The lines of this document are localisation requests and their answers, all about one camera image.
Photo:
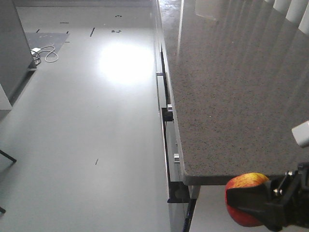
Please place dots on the white power adapter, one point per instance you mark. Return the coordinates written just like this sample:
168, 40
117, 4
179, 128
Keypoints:
35, 50

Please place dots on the grey refrigerator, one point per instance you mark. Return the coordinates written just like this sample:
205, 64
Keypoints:
16, 62

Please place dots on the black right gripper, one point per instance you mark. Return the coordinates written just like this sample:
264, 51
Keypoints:
253, 199

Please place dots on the grey kitchen island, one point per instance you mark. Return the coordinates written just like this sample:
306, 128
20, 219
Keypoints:
239, 80

